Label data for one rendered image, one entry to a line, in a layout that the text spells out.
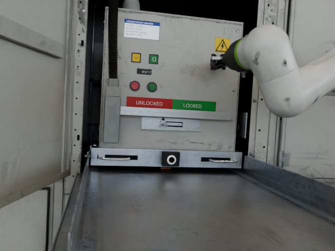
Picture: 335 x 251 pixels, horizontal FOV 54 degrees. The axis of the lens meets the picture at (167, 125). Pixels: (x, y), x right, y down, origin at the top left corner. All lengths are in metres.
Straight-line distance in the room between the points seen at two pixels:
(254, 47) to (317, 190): 0.38
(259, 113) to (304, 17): 0.37
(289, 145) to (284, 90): 0.47
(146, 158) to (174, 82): 0.28
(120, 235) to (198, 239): 0.14
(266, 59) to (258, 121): 0.45
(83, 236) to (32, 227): 0.57
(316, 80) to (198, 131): 0.48
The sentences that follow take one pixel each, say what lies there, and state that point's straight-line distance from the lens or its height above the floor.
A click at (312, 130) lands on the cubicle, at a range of 1.30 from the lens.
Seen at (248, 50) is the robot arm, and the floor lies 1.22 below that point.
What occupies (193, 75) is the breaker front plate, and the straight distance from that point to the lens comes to 1.17.
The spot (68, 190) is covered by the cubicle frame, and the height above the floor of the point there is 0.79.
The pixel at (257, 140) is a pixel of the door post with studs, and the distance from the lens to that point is 1.22.
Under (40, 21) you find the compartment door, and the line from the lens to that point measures 0.96.
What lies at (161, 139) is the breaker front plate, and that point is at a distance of 1.15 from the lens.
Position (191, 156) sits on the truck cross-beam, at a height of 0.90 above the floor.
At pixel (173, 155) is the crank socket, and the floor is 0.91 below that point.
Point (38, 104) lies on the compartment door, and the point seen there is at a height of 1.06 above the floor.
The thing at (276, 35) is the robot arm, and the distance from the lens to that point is 0.81.
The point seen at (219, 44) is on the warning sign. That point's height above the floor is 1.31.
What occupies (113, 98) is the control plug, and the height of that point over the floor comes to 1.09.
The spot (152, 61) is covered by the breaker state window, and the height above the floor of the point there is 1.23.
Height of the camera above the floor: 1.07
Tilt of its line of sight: 3 degrees down
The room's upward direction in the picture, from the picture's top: 3 degrees clockwise
